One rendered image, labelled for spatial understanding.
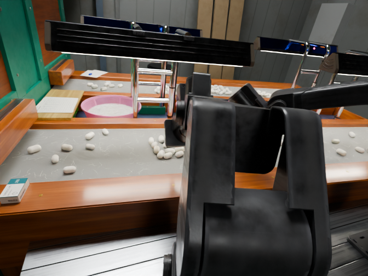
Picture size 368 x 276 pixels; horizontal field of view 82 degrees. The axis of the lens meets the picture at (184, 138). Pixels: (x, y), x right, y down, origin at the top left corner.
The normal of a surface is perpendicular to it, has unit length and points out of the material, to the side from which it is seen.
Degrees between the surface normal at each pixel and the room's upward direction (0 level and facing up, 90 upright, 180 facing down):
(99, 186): 0
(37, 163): 0
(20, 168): 0
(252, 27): 90
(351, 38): 90
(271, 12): 90
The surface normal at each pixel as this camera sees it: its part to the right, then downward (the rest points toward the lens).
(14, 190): 0.11, -0.86
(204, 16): 0.33, 0.33
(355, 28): -0.94, 0.06
